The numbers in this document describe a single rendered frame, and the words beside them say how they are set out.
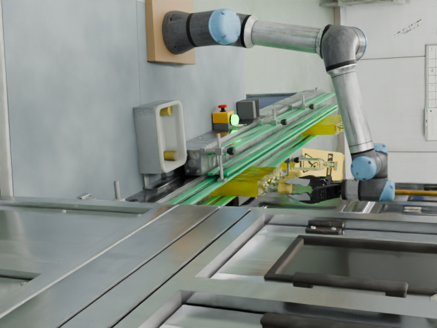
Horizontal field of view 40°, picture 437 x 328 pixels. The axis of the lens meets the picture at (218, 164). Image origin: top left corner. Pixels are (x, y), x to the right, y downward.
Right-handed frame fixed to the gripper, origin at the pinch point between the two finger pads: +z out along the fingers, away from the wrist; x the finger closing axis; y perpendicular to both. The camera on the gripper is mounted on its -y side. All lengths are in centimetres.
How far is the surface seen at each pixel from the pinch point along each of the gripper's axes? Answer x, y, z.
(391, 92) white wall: 8, 591, 46
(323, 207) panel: -10.9, 21.0, -7.0
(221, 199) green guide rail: -3.6, -5.3, 23.4
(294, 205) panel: -10.9, 21.1, 4.5
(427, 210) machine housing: -14, 37, -43
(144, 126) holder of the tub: 25, -30, 39
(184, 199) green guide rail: 1.5, -30.2, 25.2
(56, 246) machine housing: 12, -118, 5
